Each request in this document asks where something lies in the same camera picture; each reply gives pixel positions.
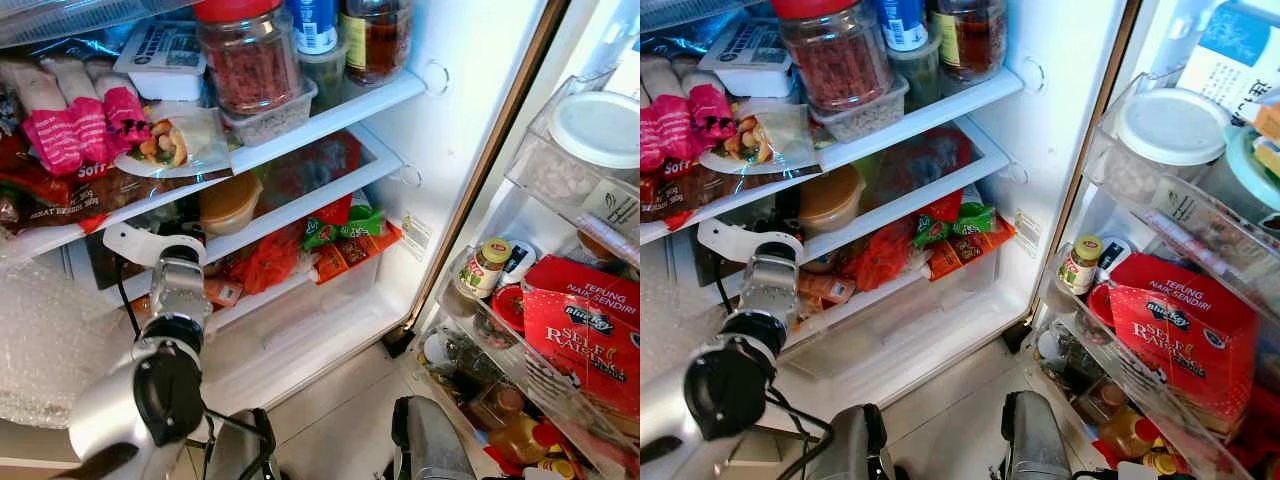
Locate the red self raising flour box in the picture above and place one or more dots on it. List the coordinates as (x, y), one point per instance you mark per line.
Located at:
(1185, 335)
(585, 330)

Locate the white fridge cabinet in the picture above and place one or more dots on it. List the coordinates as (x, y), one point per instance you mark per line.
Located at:
(470, 120)
(1070, 120)

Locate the tub with teal lid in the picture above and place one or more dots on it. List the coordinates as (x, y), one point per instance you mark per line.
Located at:
(1245, 175)

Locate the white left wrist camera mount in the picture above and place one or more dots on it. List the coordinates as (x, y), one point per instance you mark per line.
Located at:
(725, 238)
(130, 243)

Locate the clear plastic food tray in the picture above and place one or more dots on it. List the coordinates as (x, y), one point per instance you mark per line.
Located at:
(860, 118)
(272, 122)

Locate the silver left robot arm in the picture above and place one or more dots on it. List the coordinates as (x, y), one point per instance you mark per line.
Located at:
(110, 410)
(745, 310)

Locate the amber bottle with yellow cap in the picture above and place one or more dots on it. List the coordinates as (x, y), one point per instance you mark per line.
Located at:
(1130, 440)
(525, 440)

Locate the green snack packets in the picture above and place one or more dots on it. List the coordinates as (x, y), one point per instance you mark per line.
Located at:
(955, 222)
(345, 228)

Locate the short fridge shelf white trim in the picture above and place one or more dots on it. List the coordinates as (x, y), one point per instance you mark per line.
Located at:
(320, 203)
(920, 200)

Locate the clear crisper drawer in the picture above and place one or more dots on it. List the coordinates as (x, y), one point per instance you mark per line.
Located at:
(920, 310)
(320, 320)

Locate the small green glass jar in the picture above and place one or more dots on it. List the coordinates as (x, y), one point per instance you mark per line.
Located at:
(915, 75)
(325, 78)

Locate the red foil bag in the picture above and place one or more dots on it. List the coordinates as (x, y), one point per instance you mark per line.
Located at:
(920, 165)
(315, 170)

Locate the bagged bread loaf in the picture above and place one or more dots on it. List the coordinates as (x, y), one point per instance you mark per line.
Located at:
(80, 195)
(700, 190)

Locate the dark sauce jar yellow label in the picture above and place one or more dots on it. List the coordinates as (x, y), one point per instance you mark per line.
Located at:
(378, 40)
(968, 38)

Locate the plastic tub with orange lid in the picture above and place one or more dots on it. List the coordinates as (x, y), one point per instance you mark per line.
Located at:
(830, 198)
(230, 203)

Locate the loose bubble wrap sheet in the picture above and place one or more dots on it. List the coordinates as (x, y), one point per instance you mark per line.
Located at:
(50, 340)

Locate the white printed food box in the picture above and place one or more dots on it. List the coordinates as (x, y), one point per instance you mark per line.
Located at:
(160, 60)
(748, 55)

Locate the round tub with white lid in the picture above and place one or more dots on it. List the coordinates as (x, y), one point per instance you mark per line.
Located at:
(1172, 125)
(598, 128)

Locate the plate of wrapped food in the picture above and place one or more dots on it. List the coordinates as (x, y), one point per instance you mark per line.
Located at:
(762, 135)
(175, 140)

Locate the red round lid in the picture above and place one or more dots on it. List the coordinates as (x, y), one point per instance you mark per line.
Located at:
(1100, 302)
(508, 308)

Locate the fridge door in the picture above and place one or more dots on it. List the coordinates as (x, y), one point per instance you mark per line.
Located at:
(1160, 30)
(600, 30)

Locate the orange snack packets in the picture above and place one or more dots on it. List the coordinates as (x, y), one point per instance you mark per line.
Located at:
(355, 250)
(965, 248)

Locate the glass fridge shelf white trim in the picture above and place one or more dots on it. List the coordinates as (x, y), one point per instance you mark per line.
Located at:
(930, 120)
(330, 125)

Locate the small jar with yellow lid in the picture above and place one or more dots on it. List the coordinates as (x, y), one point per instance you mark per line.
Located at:
(485, 268)
(1080, 265)

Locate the jar with red lid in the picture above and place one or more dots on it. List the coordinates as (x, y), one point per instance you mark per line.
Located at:
(835, 60)
(248, 65)

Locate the white and black packet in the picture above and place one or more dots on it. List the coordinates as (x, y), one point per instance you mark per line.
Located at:
(1114, 258)
(520, 262)

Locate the blue labelled bottle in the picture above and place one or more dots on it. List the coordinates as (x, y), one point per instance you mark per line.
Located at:
(314, 25)
(902, 22)

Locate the orange plastic bag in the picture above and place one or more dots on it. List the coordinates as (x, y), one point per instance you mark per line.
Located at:
(265, 262)
(880, 258)

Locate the grey left robot leg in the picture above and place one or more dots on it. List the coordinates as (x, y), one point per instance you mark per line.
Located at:
(855, 445)
(240, 450)

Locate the white and blue carton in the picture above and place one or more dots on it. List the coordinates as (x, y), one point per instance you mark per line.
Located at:
(1235, 50)

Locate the pink wrapped sausage packs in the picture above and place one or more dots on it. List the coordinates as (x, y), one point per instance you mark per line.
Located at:
(75, 125)
(690, 115)

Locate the large clear door bin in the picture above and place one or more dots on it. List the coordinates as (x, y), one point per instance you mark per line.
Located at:
(1075, 350)
(470, 365)

